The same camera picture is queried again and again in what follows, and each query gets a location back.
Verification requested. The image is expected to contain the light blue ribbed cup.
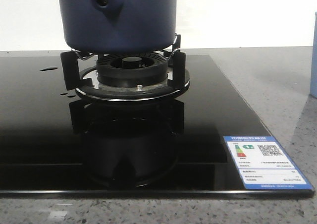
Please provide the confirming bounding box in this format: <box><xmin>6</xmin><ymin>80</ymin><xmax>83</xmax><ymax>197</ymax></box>
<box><xmin>310</xmin><ymin>12</ymin><xmax>317</xmax><ymax>98</ymax></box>

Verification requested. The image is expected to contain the black round gas burner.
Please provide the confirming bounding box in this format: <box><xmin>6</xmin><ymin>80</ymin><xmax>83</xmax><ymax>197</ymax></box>
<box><xmin>96</xmin><ymin>53</ymin><xmax>168</xmax><ymax>88</ymax></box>

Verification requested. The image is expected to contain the black metal pot support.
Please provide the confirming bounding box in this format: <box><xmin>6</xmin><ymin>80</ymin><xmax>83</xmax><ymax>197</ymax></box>
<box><xmin>60</xmin><ymin>34</ymin><xmax>190</xmax><ymax>103</ymax></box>

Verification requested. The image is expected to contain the black glass gas stove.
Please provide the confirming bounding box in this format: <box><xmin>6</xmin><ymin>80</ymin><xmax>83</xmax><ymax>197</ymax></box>
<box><xmin>0</xmin><ymin>55</ymin><xmax>315</xmax><ymax>199</ymax></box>

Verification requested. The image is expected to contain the blue energy rating sticker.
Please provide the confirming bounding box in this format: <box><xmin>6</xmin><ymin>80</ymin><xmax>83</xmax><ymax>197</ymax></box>
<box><xmin>224</xmin><ymin>136</ymin><xmax>314</xmax><ymax>191</ymax></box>

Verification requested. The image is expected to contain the dark blue cooking pot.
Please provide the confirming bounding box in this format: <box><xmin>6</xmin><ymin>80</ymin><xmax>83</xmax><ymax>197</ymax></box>
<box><xmin>59</xmin><ymin>0</ymin><xmax>177</xmax><ymax>54</ymax></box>

